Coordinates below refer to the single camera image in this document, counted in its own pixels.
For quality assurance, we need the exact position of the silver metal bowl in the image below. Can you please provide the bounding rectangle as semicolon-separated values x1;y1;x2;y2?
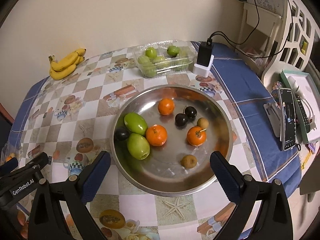
110;85;233;197

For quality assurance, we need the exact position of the black remote control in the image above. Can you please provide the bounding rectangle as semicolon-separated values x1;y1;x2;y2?
296;94;311;133

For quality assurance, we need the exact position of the checkered picture tablecloth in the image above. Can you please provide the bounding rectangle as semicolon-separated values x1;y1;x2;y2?
6;43;301;239

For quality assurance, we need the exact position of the orange tangerine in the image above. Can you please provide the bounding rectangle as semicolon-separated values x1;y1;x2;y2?
158;98;175;116
145;125;168;147

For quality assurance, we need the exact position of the black charger cable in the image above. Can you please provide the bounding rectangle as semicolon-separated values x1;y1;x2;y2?
206;0;296;61

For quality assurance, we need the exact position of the white lattice chair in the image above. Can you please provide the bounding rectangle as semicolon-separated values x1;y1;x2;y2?
261;0;319;91

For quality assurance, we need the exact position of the smartphone on stand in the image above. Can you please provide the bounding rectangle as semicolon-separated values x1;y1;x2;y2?
278;88;296;151

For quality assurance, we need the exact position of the person's hand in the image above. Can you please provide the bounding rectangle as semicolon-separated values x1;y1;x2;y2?
17;210;29;239

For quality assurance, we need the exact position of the colourful round tin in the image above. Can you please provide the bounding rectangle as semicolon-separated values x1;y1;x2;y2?
271;81;283;99

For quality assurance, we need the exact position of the brown longan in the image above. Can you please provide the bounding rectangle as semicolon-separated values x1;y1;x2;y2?
180;154;197;169
197;118;209;129

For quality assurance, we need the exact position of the orange with stem stick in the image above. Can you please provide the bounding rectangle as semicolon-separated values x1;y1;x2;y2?
186;126;207;146

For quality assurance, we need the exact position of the green mango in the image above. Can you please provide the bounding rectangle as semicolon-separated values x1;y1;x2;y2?
127;133;151;160
124;112;148;136

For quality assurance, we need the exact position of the clear box of green fruits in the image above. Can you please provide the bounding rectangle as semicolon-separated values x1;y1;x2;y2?
132;40;197;78

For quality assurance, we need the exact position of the grey phone stand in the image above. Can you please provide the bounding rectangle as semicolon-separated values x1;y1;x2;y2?
264;102;281;138

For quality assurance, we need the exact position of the black charger on white base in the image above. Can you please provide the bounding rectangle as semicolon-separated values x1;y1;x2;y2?
193;38;214;77

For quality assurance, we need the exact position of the green tray with items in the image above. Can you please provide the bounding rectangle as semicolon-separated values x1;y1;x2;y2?
280;70;319;144

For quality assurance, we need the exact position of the dark plum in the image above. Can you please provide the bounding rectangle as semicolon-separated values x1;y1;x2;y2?
184;106;197;120
114;127;130;141
175;113;188;127

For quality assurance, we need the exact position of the yellow banana bunch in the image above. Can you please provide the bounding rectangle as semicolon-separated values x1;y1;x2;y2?
48;48;86;81

